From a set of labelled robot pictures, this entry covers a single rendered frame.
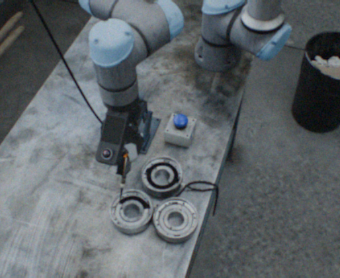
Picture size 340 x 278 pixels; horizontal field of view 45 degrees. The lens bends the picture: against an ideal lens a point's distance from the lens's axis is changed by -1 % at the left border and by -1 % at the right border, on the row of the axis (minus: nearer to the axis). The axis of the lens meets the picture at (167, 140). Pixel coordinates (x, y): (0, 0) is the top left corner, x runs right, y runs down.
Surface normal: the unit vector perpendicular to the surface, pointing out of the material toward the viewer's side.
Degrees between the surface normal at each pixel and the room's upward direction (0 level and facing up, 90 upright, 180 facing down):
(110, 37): 0
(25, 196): 0
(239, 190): 0
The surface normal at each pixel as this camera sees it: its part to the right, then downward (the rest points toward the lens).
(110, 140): -0.17, -0.09
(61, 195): -0.01, -0.59
